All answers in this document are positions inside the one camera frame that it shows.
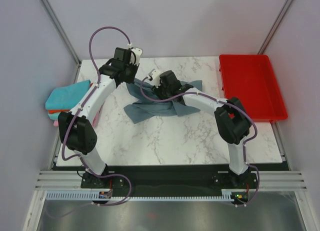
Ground grey-blue t shirt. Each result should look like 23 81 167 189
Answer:
123 78 200 124

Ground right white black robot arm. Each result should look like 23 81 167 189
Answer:
148 69 252 188

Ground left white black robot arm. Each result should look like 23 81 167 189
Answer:
58 47 143 188

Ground teal folded t shirt top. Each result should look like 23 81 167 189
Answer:
45 80 91 111

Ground red plastic bin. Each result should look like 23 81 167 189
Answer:
219 54 288 123

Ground orange folded t shirt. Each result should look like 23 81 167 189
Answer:
48 109 70 114

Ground pink folded t shirt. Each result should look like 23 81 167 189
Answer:
53 106 103 127

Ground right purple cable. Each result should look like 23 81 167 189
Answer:
139 75 261 207

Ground purple cable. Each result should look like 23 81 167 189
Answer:
139 75 261 207
61 26 133 207

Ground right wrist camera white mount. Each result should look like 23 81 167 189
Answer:
147 69 163 88

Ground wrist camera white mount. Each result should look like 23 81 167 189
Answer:
127 43 143 66
147 69 163 88

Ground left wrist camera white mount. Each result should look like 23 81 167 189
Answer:
127 43 143 66

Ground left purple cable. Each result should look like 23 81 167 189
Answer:
61 26 133 207

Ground left aluminium corner post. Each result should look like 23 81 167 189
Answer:
34 0 82 67

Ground aluminium corner post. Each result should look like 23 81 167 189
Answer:
34 0 82 67
257 0 295 55

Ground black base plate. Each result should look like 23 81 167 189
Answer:
80 164 258 198

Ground right white cable duct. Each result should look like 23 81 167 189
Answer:
221 189 248 200

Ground white cable duct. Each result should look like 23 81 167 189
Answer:
46 190 112 201
221 189 248 200

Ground aluminium rail frame front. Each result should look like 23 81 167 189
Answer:
23 165 320 231

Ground right aluminium corner post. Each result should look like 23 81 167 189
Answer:
257 0 295 55

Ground left white cable duct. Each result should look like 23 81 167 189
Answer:
46 190 112 201

